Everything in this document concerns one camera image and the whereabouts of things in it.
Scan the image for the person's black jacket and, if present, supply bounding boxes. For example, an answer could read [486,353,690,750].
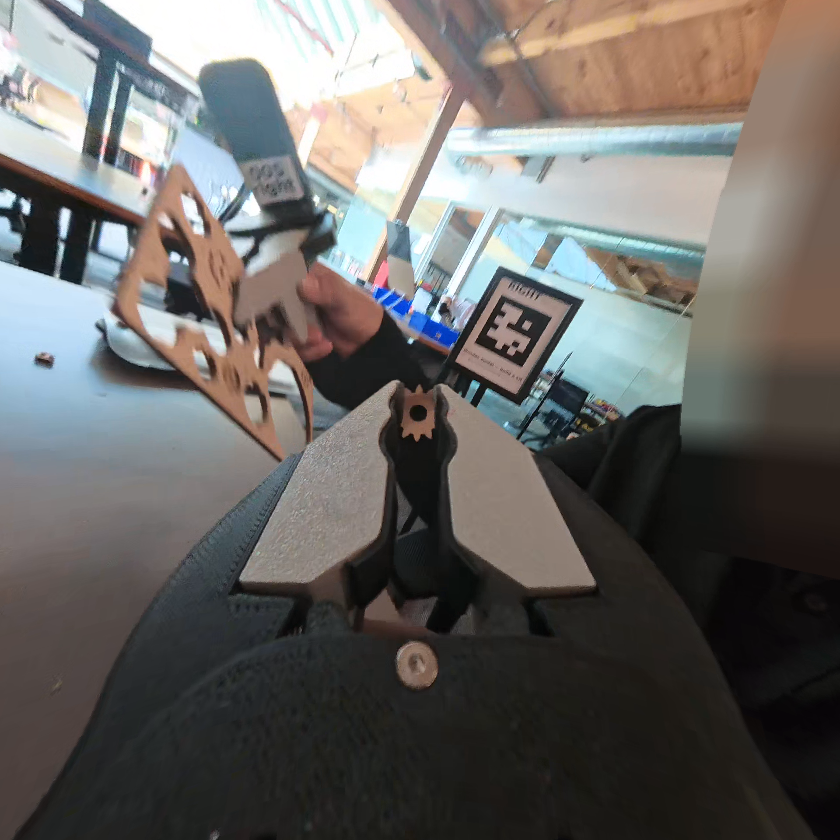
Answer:
[538,402,840,840]

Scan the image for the white paper sheet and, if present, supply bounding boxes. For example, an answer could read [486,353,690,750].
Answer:
[97,307,304,396]

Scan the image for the person's right hand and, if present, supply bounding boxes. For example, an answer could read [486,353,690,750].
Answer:
[298,261,388,363]

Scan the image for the blue plastic bins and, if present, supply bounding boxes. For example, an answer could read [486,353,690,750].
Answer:
[374,289,462,350]

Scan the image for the brown-top desk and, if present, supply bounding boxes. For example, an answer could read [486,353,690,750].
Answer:
[0,52,198,284]

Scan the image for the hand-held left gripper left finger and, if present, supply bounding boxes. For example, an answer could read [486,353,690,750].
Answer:
[238,379,404,608]

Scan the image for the black-white tag sign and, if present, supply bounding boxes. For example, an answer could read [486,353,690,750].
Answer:
[453,266,585,406]

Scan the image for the silver ventilation duct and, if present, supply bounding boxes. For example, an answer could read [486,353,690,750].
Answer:
[446,121,746,160]

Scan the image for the small wooden gear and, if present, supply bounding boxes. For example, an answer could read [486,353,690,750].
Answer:
[399,385,438,443]

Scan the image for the wooden cutout sheet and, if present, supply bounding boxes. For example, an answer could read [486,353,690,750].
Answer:
[112,164,317,463]

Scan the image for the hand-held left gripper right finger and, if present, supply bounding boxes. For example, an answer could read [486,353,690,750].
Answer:
[433,382,598,601]

